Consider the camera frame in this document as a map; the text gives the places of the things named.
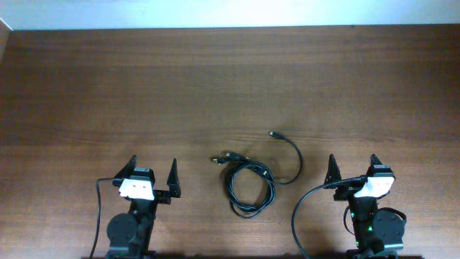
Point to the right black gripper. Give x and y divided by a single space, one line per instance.
343 193

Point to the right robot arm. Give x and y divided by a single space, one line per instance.
378 231

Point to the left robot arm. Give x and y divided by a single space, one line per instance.
130 233

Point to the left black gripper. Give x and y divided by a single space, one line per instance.
162 197

